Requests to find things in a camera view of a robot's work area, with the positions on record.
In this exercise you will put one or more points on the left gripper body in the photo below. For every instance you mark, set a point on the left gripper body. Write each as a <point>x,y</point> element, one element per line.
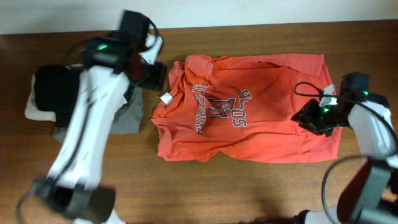
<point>154,76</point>

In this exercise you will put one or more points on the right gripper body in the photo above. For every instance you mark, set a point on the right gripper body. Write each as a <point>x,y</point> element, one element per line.
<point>321,119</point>

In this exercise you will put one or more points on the red printed t-shirt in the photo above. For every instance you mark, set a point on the red printed t-shirt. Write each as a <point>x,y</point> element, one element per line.
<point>243,107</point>

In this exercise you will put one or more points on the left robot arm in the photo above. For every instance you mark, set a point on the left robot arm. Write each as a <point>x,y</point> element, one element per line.
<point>111,63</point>

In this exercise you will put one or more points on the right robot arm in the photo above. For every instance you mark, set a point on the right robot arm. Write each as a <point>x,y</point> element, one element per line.
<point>368,115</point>

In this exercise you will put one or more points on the grey folded garment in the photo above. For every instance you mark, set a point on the grey folded garment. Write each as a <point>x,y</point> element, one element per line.
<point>126,120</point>

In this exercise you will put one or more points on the black folded garment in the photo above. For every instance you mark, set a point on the black folded garment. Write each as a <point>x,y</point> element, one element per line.
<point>56,87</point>

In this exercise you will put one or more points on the beige folded garment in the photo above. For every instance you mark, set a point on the beige folded garment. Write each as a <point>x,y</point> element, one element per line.
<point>33,113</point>

